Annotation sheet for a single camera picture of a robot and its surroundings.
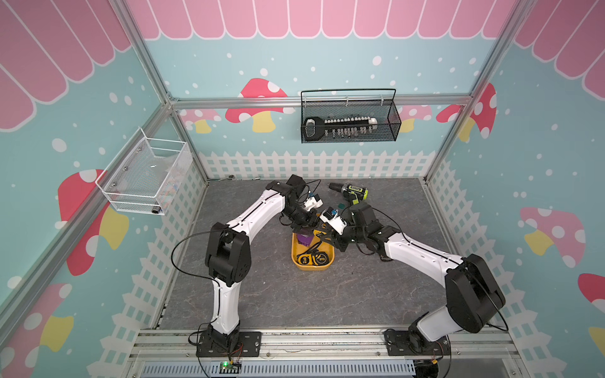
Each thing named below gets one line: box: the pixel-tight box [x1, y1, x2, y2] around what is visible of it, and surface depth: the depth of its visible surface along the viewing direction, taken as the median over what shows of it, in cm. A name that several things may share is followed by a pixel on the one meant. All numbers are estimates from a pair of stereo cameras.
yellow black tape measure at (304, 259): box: [296, 253, 313, 266], surface depth 92 cm
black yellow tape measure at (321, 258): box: [311, 251, 330, 267], surface depth 91 cm
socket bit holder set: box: [303, 116, 379, 141], surface depth 91 cm
